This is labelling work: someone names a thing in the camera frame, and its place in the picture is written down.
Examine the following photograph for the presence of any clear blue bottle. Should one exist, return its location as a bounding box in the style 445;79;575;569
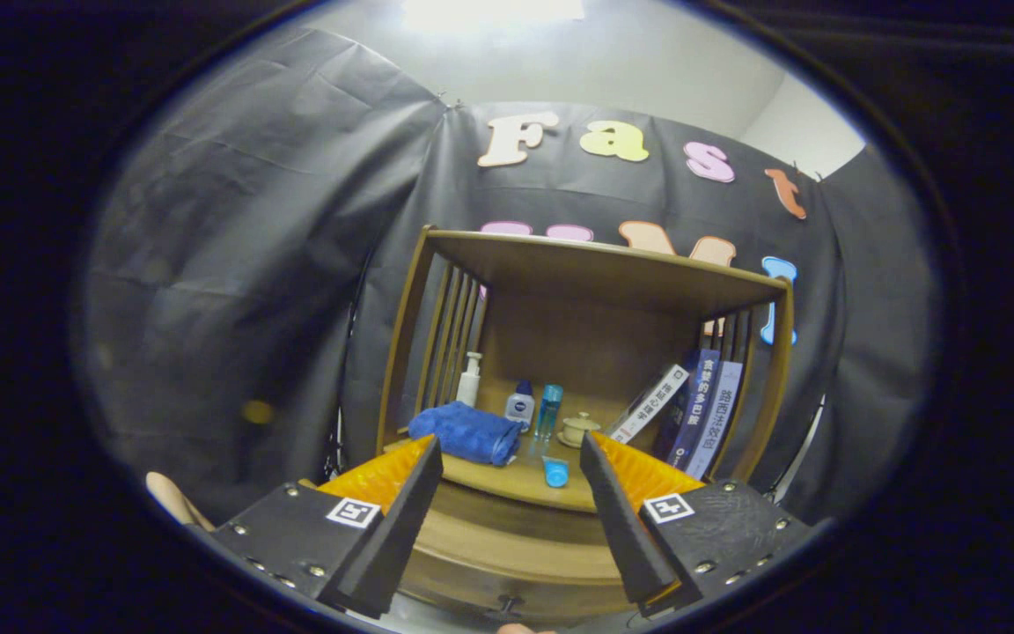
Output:
534;384;564;443

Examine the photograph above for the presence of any beige lidded ceramic cup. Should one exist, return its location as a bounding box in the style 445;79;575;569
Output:
559;411;602;449

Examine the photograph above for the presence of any white book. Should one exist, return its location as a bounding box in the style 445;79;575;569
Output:
608;364;690;444

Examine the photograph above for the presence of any rolled blue towel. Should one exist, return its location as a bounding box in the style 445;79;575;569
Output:
408;402;525;467

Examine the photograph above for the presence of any white pump bottle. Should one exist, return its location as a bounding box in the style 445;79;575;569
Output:
456;351;483;409

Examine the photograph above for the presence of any light purple book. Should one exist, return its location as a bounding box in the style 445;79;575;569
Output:
686;359;746;481

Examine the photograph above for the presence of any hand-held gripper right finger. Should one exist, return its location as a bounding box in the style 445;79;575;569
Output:
579;431;820;619

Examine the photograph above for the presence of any dark blue book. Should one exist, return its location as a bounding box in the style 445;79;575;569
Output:
652;349;723;468

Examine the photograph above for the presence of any white stand pole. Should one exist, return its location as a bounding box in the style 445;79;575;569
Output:
769;394;827;505

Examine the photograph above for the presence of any wooden drawer with black knob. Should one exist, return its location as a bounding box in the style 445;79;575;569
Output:
401;480;640;622

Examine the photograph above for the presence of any wooden cabinet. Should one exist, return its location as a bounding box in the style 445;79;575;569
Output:
375;225;797;622

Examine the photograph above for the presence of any wooden countertop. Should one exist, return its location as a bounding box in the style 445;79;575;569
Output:
384;423;622;513

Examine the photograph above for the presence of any white bottle with blue cap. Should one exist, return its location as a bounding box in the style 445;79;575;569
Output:
504;380;536;432

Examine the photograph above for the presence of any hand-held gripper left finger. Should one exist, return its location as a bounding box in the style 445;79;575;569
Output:
212;434;445;619

